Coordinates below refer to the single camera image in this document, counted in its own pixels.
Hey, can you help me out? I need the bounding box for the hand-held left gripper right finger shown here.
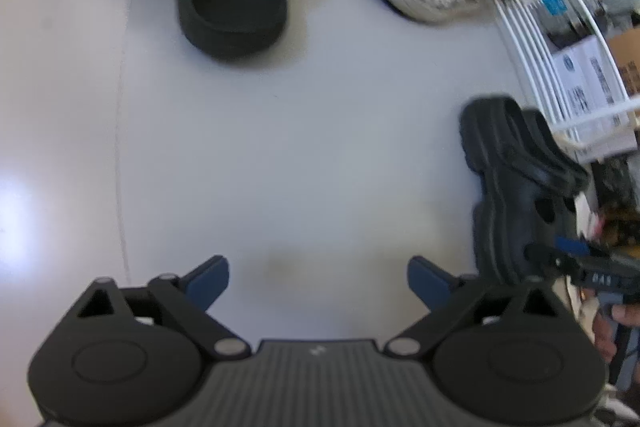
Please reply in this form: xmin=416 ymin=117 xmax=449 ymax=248
xmin=385 ymin=255 xmax=565 ymax=362

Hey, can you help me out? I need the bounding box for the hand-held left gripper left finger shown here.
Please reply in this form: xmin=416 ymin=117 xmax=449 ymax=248
xmin=75 ymin=255 xmax=252 ymax=362

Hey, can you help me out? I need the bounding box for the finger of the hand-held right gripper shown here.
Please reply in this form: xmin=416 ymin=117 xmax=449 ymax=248
xmin=524 ymin=236 xmax=591 ymax=280

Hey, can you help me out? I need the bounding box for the black chunky strap clog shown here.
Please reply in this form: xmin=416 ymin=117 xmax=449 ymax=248
xmin=522 ymin=108 xmax=592 ymax=228
xmin=460 ymin=96 xmax=581 ymax=288

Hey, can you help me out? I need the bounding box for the white wire rack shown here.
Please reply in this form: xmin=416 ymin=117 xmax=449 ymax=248
xmin=492 ymin=0 xmax=640 ymax=164

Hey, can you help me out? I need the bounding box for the person's right hand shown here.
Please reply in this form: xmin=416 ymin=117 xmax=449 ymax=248
xmin=592 ymin=299 xmax=640 ymax=363

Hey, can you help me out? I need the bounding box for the torn paper packaging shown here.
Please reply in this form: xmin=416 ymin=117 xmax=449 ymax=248
xmin=575 ymin=187 xmax=640 ymax=253

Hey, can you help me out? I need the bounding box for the black plastic bag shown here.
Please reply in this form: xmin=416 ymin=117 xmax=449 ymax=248
xmin=590 ymin=156 xmax=640 ymax=208

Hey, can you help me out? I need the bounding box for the white printed carton box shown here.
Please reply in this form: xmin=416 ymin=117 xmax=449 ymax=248
xmin=550 ymin=39 xmax=633 ymax=158

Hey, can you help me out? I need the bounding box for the brown cardboard box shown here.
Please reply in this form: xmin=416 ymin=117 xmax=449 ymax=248
xmin=607 ymin=27 xmax=640 ymax=98

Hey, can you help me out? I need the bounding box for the clear water bottle blue label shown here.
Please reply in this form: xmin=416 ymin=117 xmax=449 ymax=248
xmin=540 ymin=0 xmax=571 ymax=20

